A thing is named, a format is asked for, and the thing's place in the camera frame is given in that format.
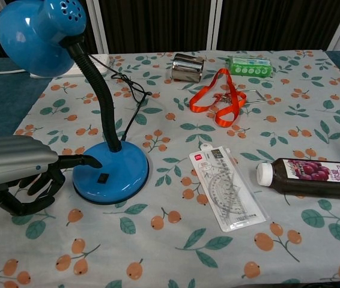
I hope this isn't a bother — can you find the black lamp power cord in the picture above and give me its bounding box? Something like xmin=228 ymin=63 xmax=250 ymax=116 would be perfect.
xmin=109 ymin=61 xmax=153 ymax=142

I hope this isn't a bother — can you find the thin metal wire clip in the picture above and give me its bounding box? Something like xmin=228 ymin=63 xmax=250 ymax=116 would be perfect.
xmin=241 ymin=88 xmax=267 ymax=105

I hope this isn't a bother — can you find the floral patterned tablecloth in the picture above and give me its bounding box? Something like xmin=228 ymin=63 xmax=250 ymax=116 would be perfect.
xmin=0 ymin=49 xmax=340 ymax=288

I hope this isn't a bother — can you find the orange lanyard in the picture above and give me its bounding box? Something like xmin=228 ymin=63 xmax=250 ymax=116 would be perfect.
xmin=189 ymin=68 xmax=247 ymax=128

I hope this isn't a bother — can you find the shiny metal cup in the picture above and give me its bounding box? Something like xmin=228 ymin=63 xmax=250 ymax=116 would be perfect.
xmin=171 ymin=53 xmax=205 ymax=83

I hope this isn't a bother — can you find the blue gooseneck desk lamp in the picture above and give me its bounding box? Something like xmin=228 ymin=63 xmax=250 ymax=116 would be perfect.
xmin=0 ymin=0 xmax=150 ymax=206

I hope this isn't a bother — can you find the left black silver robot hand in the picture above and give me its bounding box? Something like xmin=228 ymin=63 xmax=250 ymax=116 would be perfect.
xmin=0 ymin=134 xmax=103 ymax=217

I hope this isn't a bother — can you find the clear ruler set pack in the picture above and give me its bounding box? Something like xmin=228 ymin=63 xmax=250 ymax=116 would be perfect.
xmin=188 ymin=143 xmax=271 ymax=233

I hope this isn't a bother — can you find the white power strip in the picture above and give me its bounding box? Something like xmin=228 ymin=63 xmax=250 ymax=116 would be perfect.
xmin=29 ymin=53 xmax=111 ymax=80

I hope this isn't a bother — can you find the grape juice bottle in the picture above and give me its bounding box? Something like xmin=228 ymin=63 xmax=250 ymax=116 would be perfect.
xmin=256 ymin=157 xmax=340 ymax=201

